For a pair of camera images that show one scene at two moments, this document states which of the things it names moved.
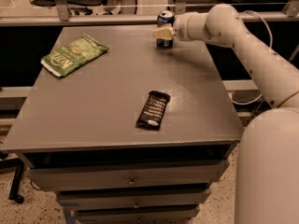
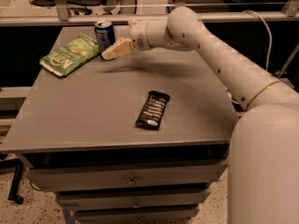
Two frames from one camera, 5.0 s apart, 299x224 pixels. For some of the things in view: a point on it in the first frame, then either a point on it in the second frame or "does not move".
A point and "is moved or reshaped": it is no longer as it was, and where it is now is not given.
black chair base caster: (19, 165) does not move
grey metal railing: (62, 15) does not move
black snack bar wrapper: (152, 110) does not move
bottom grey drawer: (136, 217) does not move
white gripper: (181, 30) to (138, 35)
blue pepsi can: (165, 19) is moved or reshaped
